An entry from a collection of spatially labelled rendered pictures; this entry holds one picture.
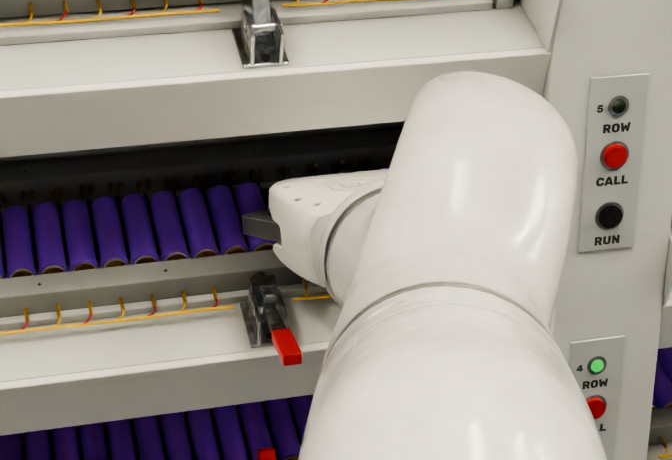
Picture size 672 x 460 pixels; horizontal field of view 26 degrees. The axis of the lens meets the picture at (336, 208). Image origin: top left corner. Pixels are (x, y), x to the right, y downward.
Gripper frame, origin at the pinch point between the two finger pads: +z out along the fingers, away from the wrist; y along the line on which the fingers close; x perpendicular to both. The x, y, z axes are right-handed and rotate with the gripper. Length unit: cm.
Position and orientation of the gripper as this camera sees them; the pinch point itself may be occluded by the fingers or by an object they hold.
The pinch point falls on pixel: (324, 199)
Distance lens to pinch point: 99.1
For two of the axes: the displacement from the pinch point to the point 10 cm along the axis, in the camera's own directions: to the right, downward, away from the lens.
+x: 0.5, 9.8, 2.1
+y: -9.7, 1.0, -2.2
